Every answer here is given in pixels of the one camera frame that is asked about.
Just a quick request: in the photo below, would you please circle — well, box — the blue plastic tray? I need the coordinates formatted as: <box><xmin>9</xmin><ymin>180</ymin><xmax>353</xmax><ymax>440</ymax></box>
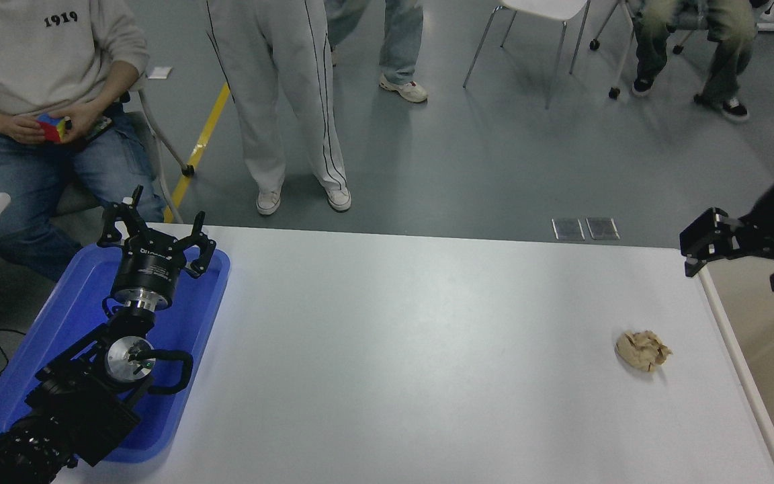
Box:
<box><xmin>0</xmin><ymin>243</ymin><xmax>232</xmax><ymax>465</ymax></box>

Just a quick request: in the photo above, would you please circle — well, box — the grey chair with caster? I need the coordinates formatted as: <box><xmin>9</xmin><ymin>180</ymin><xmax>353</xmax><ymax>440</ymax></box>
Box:
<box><xmin>51</xmin><ymin>87</ymin><xmax>196</xmax><ymax>226</ymax></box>

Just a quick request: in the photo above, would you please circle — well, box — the colourful puzzle cube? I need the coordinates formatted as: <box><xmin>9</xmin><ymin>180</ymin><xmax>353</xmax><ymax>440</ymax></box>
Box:
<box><xmin>36</xmin><ymin>113</ymin><xmax>72</xmax><ymax>144</ymax></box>

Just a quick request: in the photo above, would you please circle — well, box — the metal floor outlet plate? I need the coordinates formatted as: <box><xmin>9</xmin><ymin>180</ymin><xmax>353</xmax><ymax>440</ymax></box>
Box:
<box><xmin>552</xmin><ymin>218</ymin><xmax>585</xmax><ymax>241</ymax></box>
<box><xmin>587</xmin><ymin>217</ymin><xmax>621</xmax><ymax>241</ymax></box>

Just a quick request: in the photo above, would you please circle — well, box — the person's left hand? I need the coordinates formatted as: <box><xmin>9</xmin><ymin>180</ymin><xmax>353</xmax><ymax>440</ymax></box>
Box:
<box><xmin>58</xmin><ymin>101</ymin><xmax>103</xmax><ymax>144</ymax></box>

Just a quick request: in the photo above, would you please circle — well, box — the standing person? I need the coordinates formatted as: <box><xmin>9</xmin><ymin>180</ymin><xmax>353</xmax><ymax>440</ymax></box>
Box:
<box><xmin>206</xmin><ymin>0</ymin><xmax>353</xmax><ymax>216</ymax></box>

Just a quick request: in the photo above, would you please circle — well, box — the crumpled tan paper ball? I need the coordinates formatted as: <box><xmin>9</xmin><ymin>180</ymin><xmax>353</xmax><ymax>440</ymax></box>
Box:
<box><xmin>614</xmin><ymin>329</ymin><xmax>673</xmax><ymax>372</ymax></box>

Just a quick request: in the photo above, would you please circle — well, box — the seated person with cube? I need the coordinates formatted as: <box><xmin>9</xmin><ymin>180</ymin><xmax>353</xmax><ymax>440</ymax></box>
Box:
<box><xmin>0</xmin><ymin>0</ymin><xmax>166</xmax><ymax>283</ymax></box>

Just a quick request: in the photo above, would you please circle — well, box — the person's right hand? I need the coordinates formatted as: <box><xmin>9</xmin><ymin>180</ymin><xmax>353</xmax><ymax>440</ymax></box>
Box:
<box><xmin>0</xmin><ymin>113</ymin><xmax>49</xmax><ymax>146</ymax></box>

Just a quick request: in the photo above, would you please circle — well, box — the white chair with metal legs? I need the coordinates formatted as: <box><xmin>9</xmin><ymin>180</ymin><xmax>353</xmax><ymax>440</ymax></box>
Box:
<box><xmin>462</xmin><ymin>0</ymin><xmax>591</xmax><ymax>108</ymax></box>

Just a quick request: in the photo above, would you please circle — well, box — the wheeled chair with casters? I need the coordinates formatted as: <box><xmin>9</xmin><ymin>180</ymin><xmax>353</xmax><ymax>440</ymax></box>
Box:
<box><xmin>589</xmin><ymin>0</ymin><xmax>697</xmax><ymax>100</ymax></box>

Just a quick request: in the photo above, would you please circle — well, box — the walking person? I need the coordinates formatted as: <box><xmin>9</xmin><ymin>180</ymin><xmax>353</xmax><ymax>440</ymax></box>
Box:
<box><xmin>325</xmin><ymin>0</ymin><xmax>429</xmax><ymax>104</ymax></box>

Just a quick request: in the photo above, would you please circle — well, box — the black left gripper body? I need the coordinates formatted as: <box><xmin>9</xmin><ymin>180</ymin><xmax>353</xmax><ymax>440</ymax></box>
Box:
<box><xmin>112</xmin><ymin>241</ymin><xmax>187</xmax><ymax>303</ymax></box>

